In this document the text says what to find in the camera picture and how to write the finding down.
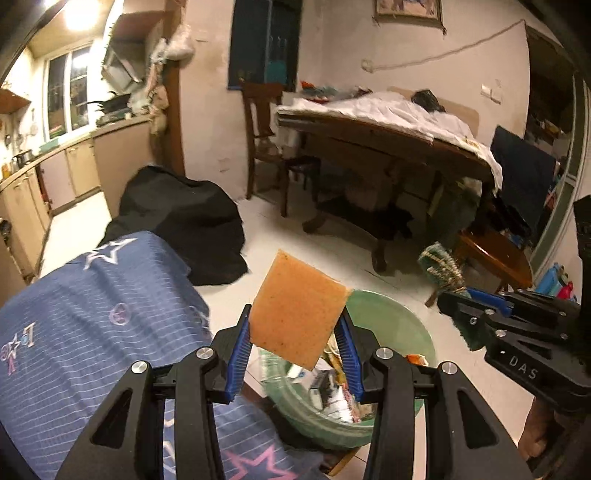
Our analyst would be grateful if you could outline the black wok on stove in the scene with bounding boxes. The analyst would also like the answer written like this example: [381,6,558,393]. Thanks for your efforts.
[87,93,131,114]

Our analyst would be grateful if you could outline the green scrubbing pad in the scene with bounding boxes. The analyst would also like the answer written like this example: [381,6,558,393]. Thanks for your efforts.
[418,242,471,308]

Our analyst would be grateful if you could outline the green lined trash bin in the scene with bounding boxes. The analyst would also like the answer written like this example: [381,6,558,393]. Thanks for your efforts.
[260,290,437,450]

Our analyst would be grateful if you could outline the dark wooden dining table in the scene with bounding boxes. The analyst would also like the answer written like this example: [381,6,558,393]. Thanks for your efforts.
[276,108,495,273]

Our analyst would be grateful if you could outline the kitchen range hood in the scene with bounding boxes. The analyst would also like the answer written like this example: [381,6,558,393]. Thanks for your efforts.
[101,42,146,95]

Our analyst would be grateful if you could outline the red beige snack bag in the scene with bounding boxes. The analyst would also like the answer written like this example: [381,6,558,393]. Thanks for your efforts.
[322,385,362,424]

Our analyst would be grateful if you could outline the blue star patterned tablecloth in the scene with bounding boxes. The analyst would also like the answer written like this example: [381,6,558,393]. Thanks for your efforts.
[1,232,322,479]

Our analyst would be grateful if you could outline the black white small box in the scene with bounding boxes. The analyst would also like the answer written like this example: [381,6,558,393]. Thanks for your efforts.
[308,369,341,411]

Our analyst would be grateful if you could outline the kitchen counter cabinets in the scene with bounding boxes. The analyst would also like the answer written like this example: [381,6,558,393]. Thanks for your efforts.
[1,116,155,284]

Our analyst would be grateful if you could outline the dark wooden chair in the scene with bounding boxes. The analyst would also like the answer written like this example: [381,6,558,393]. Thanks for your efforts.
[240,80,321,217]

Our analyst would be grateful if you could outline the small wooden stool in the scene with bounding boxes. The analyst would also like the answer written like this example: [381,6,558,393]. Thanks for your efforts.
[449,229,533,293]

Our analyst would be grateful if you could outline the person right hand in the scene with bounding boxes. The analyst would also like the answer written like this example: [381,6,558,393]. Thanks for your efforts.
[518,398,556,460]

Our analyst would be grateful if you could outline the framed elephant picture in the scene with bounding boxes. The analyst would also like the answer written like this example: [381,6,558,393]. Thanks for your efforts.
[375,0,443,24]

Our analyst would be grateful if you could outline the white hanging plastic bag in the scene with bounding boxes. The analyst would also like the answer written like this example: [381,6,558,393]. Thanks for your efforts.
[164,23,195,61]

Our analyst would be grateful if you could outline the blue plastic bottles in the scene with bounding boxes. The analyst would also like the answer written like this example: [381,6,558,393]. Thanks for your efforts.
[535,262,575,300]

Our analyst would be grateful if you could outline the black cloth covered bundle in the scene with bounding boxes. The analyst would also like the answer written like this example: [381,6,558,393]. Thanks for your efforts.
[99,165,247,286]

